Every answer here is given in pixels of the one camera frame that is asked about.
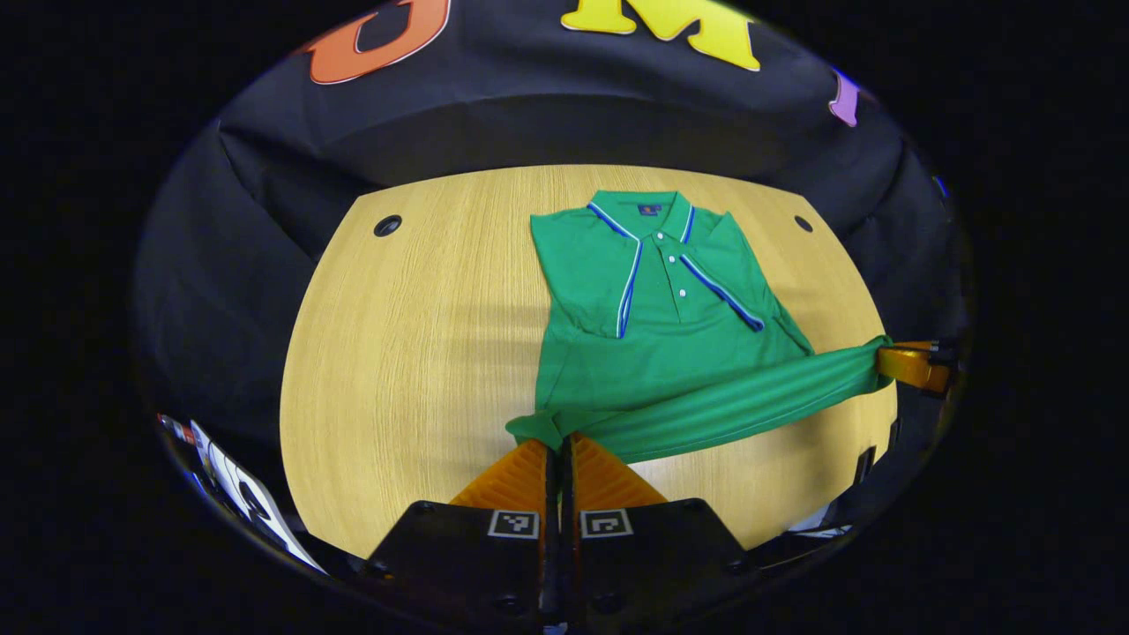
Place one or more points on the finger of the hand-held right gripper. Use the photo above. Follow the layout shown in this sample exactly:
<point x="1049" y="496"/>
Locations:
<point x="913" y="366"/>

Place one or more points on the round black table grommet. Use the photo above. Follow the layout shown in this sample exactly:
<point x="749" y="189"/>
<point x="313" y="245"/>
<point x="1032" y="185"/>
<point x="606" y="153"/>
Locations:
<point x="387" y="225"/>
<point x="803" y="223"/>

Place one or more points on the black backdrop cloth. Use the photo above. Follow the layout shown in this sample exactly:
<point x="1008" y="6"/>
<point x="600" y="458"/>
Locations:
<point x="529" y="115"/>

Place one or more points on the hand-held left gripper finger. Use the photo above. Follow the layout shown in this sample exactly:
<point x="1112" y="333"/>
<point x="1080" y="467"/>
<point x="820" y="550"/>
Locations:
<point x="571" y="564"/>
<point x="551" y="564"/>

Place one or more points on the green T-shirt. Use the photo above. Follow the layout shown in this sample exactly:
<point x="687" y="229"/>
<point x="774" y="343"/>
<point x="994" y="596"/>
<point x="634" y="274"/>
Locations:
<point x="670" y="353"/>

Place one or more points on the black table edge clamp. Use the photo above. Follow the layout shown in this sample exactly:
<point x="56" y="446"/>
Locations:
<point x="864" y="465"/>
<point x="893" y="434"/>

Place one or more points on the white printed board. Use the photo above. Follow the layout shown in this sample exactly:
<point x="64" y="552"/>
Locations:
<point x="251" y="498"/>

